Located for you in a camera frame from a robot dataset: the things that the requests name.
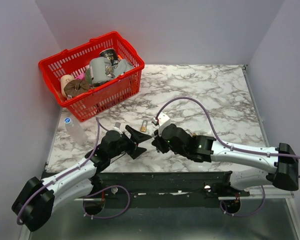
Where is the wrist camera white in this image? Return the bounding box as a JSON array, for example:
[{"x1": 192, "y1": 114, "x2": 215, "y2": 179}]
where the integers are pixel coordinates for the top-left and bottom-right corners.
[
  {"x1": 151, "y1": 112, "x2": 171, "y2": 128},
  {"x1": 113, "y1": 122, "x2": 123, "y2": 134}
]

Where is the pink item in basket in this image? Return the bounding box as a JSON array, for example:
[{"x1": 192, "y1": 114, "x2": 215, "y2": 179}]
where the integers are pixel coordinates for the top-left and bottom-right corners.
[{"x1": 75, "y1": 72, "x2": 85, "y2": 80}]

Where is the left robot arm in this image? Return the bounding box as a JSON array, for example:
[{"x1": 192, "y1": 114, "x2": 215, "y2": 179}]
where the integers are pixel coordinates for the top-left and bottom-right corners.
[{"x1": 11, "y1": 125, "x2": 151, "y2": 232}]

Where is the beige cup in basket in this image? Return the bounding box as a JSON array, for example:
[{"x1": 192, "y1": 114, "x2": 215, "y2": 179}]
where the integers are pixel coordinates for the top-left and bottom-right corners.
[{"x1": 60, "y1": 74, "x2": 75, "y2": 98}]

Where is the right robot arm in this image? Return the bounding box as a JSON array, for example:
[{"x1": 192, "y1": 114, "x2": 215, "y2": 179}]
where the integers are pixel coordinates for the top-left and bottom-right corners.
[{"x1": 151, "y1": 124, "x2": 299, "y2": 196}]

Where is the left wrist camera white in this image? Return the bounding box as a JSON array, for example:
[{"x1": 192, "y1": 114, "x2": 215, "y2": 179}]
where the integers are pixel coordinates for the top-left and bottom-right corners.
[{"x1": 113, "y1": 122, "x2": 123, "y2": 134}]

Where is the clear plastic water bottle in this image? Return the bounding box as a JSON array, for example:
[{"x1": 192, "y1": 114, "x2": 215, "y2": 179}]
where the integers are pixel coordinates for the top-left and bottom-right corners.
[{"x1": 64, "y1": 117, "x2": 88, "y2": 145}]

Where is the black can in basket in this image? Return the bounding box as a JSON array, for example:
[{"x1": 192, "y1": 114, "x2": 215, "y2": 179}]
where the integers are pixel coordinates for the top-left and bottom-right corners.
[{"x1": 99, "y1": 48, "x2": 121, "y2": 67}]

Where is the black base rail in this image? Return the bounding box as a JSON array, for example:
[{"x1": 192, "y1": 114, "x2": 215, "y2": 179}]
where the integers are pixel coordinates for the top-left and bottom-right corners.
[{"x1": 84, "y1": 171, "x2": 249, "y2": 211}]

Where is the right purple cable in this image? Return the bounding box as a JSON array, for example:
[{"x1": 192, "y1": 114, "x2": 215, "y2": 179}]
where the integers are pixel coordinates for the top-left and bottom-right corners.
[{"x1": 157, "y1": 97, "x2": 300, "y2": 179}]

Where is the grey cloth in basket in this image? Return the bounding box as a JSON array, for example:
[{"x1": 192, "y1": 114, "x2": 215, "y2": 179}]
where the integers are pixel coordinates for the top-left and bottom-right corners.
[{"x1": 113, "y1": 59, "x2": 134, "y2": 78}]

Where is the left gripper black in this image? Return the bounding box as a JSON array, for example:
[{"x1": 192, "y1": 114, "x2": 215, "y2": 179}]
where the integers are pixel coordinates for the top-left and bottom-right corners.
[{"x1": 109, "y1": 125, "x2": 152, "y2": 160}]

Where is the red plastic shopping basket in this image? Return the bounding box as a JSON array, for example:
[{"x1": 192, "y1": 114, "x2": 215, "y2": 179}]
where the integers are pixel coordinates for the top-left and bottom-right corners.
[{"x1": 38, "y1": 31, "x2": 145, "y2": 122}]

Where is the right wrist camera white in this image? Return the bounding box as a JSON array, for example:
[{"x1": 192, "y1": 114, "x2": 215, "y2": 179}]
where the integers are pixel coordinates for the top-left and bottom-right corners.
[{"x1": 151, "y1": 112, "x2": 171, "y2": 128}]

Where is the large brass padlock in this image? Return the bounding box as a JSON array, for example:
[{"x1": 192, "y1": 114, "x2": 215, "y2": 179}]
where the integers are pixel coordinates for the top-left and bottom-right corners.
[{"x1": 184, "y1": 128, "x2": 196, "y2": 137}]

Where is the grey printed cloth roll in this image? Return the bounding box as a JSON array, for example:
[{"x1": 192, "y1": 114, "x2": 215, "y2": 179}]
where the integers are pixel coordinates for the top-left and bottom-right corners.
[{"x1": 89, "y1": 57, "x2": 115, "y2": 87}]

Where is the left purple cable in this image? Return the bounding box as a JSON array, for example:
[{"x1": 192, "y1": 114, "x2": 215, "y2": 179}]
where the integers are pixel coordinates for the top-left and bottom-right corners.
[{"x1": 16, "y1": 116, "x2": 116, "y2": 226}]

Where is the purple cable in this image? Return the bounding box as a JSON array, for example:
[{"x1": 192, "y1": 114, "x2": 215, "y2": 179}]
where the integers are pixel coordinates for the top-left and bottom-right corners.
[
  {"x1": 16, "y1": 116, "x2": 116, "y2": 226},
  {"x1": 157, "y1": 97, "x2": 300, "y2": 179}
]

